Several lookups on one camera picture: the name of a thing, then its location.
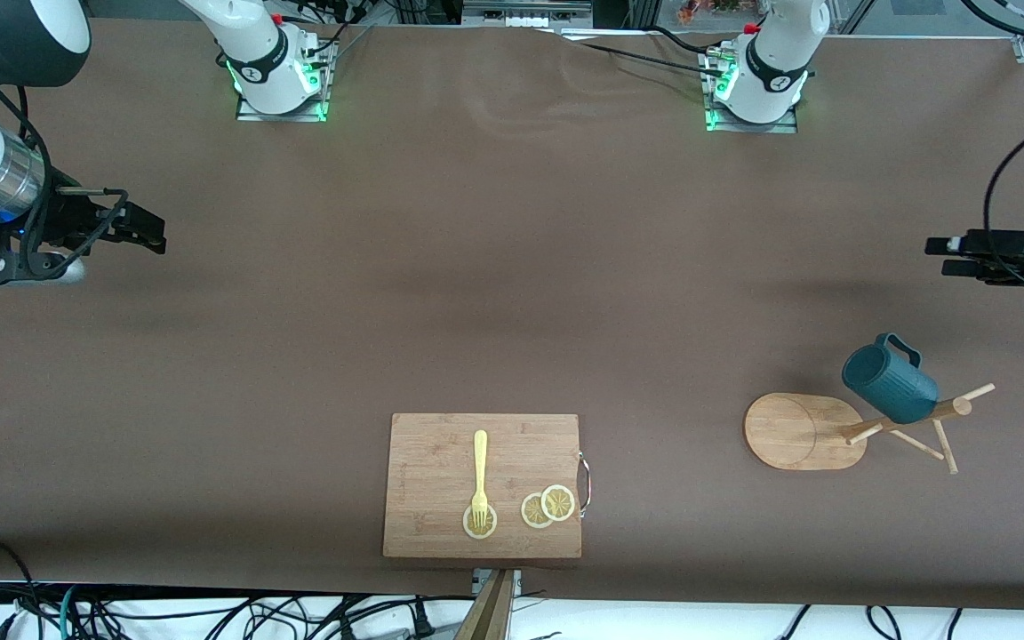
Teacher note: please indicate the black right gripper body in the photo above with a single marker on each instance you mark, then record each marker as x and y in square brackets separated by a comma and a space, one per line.
[65, 221]

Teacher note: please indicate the teal cup yellow inside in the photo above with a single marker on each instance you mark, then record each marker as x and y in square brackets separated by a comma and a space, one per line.
[890, 387]

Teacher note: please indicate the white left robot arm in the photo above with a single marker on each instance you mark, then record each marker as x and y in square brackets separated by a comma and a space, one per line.
[774, 62]

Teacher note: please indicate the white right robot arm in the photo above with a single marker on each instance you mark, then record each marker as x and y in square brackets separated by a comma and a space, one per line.
[254, 44]

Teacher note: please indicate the wooden mug rack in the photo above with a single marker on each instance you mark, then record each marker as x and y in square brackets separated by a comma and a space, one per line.
[801, 431]

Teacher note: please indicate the wooden cutting board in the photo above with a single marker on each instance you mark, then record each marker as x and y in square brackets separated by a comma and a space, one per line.
[441, 480]

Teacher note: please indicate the yellow plastic fork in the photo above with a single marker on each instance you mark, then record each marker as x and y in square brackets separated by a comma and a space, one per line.
[480, 462]

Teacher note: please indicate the lemon slice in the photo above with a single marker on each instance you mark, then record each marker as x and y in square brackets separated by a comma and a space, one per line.
[532, 513]
[469, 531]
[558, 502]

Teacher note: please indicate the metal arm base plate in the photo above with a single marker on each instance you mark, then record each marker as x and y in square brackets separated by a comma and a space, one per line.
[743, 126]
[250, 113]

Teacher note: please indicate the aluminium frame rail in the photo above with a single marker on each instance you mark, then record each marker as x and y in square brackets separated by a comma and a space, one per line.
[525, 11]

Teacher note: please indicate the small metal bracket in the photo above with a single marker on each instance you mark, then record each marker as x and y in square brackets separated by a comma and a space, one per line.
[516, 582]

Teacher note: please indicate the wooden post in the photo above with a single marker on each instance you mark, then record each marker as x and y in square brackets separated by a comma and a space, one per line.
[487, 613]

